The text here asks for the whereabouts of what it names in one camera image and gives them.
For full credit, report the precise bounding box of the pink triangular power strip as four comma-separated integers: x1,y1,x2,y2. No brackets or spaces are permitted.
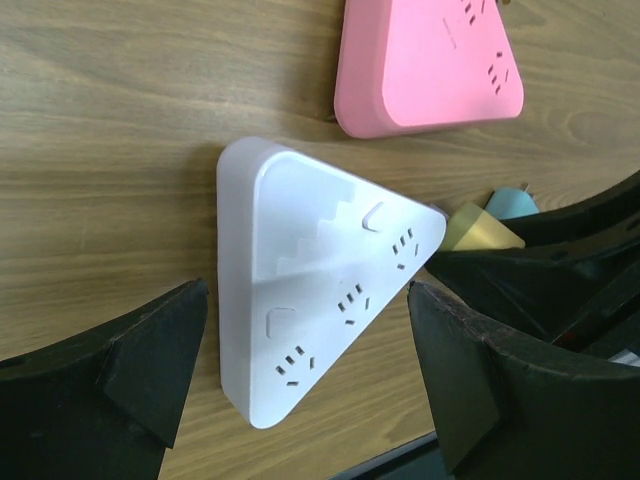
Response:
334,0,524,139

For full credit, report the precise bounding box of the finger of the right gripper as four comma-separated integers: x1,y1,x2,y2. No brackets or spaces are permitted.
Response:
425,174,639,359

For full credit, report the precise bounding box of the teal cube charger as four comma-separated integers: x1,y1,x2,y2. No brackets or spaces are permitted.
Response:
485,184,540,220

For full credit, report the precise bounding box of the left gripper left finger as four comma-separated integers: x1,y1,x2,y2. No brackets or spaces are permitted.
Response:
1,279,208,479

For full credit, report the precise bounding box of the yellow cube usb charger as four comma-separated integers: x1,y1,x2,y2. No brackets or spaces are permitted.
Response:
439,202,525,251

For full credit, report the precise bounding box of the white triangular power strip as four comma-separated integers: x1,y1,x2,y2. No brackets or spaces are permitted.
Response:
216,137,446,429

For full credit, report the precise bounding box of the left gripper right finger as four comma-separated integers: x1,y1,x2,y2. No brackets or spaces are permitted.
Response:
407,282,639,479

